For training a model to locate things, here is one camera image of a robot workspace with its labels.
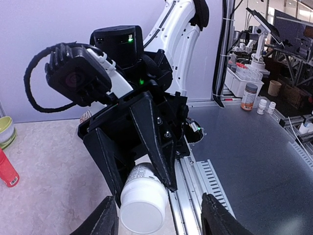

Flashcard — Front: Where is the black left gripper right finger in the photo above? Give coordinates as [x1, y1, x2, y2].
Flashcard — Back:
[201, 193, 253, 235]

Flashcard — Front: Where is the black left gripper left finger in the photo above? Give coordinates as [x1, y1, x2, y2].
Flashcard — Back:
[70, 196, 119, 235]

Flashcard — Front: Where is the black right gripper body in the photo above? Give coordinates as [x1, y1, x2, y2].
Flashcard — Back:
[78, 92, 188, 176]

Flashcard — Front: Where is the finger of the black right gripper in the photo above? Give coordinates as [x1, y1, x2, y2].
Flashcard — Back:
[83, 128, 124, 207]
[130, 94, 178, 191]

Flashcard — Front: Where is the small white pill bottle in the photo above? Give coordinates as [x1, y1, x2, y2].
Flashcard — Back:
[119, 163, 168, 235]

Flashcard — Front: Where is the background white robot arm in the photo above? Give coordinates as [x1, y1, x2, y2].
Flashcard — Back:
[230, 7, 285, 76]

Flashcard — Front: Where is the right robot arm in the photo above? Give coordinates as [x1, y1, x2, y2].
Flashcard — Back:
[23, 0, 209, 205]

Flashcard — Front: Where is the white bowl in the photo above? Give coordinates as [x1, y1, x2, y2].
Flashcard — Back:
[0, 122, 17, 149]

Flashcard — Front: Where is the white plastic storage bin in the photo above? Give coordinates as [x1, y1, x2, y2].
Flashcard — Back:
[224, 65, 264, 98]

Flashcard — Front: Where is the orange pill bottle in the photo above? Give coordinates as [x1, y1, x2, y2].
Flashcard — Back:
[0, 149, 20, 188]

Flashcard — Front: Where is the lime green bowl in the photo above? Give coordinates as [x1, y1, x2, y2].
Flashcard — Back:
[0, 116, 14, 139]

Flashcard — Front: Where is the brown supplement bottle grey lid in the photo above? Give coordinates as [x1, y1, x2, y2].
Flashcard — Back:
[241, 83, 258, 111]

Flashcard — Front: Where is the small white bottle background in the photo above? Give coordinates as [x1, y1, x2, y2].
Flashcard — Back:
[257, 99, 267, 115]

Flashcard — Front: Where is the beige paper cup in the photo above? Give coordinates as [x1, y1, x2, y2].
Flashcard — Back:
[268, 80, 282, 97]

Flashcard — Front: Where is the right aluminium frame post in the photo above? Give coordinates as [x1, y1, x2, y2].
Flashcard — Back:
[212, 0, 235, 108]

